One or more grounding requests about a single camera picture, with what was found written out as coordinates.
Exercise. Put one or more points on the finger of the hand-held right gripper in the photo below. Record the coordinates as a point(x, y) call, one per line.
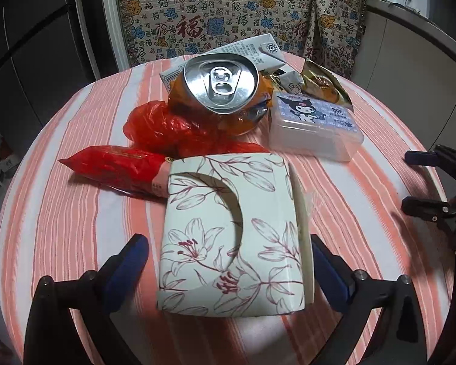
point(421, 206)
point(421, 157)

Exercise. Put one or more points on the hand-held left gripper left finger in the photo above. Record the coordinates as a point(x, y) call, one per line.
point(125, 270)

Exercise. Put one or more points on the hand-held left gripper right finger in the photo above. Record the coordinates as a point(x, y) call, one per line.
point(330, 270)

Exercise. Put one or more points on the floral paper box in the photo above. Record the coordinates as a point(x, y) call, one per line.
point(197, 235)

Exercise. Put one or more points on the white drink carton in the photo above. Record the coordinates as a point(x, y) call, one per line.
point(250, 51)

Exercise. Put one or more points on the kitchen counter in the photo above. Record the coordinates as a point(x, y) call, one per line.
point(410, 64)

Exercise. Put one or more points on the red snack packet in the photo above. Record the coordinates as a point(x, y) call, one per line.
point(110, 163)

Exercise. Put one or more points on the clear box with cartoon label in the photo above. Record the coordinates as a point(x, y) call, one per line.
point(315, 129)

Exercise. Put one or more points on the gold snack wrapper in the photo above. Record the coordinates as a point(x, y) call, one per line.
point(319, 80)

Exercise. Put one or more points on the red plastic bag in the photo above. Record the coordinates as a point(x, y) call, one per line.
point(163, 125)

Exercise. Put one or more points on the torn white wrapper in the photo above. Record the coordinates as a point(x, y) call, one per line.
point(290, 81)

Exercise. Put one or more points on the crushed orange drink can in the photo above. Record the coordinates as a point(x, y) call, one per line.
point(220, 80)

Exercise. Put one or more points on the dark refrigerator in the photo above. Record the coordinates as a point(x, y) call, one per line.
point(34, 45)

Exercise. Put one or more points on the printed patterned cloth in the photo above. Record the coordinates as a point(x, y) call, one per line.
point(197, 7)

